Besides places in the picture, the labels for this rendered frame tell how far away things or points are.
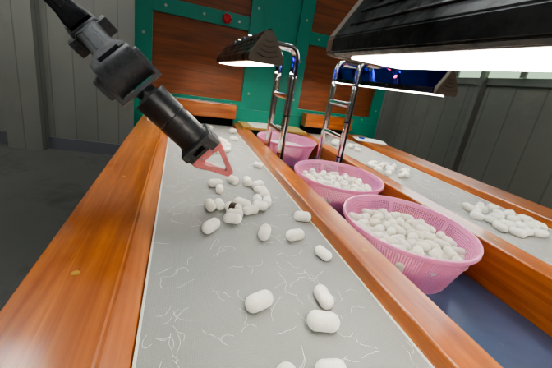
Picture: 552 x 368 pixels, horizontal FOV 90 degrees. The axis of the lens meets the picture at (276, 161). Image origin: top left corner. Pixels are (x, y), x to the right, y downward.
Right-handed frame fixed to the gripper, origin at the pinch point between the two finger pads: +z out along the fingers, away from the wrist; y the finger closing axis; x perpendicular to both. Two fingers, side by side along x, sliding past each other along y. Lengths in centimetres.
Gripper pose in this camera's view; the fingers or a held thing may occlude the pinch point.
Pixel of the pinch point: (227, 171)
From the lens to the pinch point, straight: 55.6
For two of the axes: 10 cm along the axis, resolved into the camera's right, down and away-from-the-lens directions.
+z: 6.0, 6.7, 4.3
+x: -7.4, 6.8, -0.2
